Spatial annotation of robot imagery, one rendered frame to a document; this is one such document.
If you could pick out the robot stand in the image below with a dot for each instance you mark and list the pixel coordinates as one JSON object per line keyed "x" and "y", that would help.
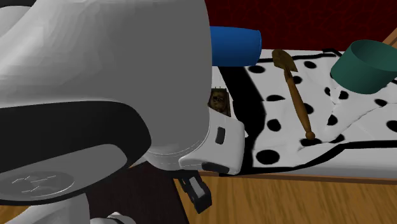
{"x": 139, "y": 198}

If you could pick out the brown patterned flat thing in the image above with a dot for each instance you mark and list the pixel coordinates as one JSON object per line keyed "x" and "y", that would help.
{"x": 219, "y": 100}

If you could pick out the blue cup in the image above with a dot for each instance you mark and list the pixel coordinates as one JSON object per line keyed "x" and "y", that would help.
{"x": 234, "y": 46}

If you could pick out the green bowl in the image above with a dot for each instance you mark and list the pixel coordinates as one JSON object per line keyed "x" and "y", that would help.
{"x": 356, "y": 73}

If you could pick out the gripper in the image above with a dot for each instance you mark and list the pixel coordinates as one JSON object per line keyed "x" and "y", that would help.
{"x": 198, "y": 194}

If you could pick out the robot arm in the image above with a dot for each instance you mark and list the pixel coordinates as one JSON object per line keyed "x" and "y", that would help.
{"x": 102, "y": 62}

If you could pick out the brown wooden spatula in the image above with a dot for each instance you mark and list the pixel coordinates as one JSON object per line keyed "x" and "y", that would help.
{"x": 296, "y": 94}

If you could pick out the bed with dotted white blanket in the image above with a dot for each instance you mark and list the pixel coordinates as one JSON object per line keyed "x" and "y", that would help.
{"x": 356, "y": 159}

